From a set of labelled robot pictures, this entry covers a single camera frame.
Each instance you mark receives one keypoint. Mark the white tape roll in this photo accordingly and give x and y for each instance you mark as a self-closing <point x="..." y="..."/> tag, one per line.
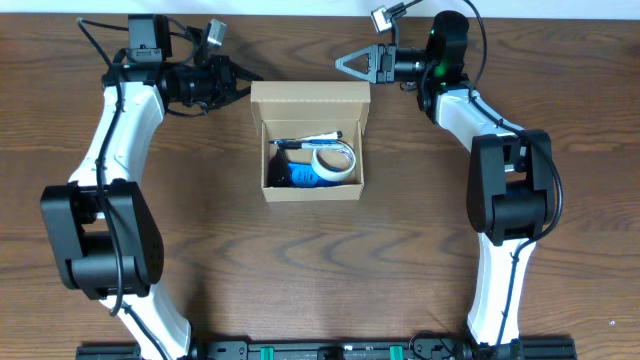
<point x="325" y="172"/>

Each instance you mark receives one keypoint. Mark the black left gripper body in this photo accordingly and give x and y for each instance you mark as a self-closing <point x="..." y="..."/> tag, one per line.
<point x="223" y="81"/>

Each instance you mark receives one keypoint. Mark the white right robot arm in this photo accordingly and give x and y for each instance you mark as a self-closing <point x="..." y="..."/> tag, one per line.
<point x="514" y="194"/>

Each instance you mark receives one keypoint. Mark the thin black marker pen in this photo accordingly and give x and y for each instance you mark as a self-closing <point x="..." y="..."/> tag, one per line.
<point x="309" y="146"/>

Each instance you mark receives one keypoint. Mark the white black marker pen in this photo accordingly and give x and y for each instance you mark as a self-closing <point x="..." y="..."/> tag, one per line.
<point x="323" y="137"/>

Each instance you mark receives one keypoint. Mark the brown cardboard box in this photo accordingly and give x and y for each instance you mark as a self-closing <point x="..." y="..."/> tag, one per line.
<point x="292" y="109"/>

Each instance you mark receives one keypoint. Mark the black cone-shaped tool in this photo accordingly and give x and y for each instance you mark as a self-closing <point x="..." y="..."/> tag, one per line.
<point x="278" y="170"/>

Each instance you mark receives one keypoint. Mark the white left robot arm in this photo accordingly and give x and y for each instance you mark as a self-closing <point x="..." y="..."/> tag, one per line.
<point x="104" y="238"/>

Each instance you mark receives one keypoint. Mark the blue plastic case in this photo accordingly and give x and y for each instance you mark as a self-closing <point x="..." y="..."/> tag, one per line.
<point x="303" y="176"/>

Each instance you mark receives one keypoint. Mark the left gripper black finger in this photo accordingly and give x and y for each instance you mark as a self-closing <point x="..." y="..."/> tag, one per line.
<point x="240" y="73"/>
<point x="230" y="96"/>

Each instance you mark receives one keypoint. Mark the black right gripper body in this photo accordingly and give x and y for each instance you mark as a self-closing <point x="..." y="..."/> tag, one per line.
<point x="377" y="63"/>

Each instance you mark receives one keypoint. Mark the blue ballpoint pen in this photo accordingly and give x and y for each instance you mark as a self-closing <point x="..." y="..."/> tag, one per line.
<point x="300" y="144"/>

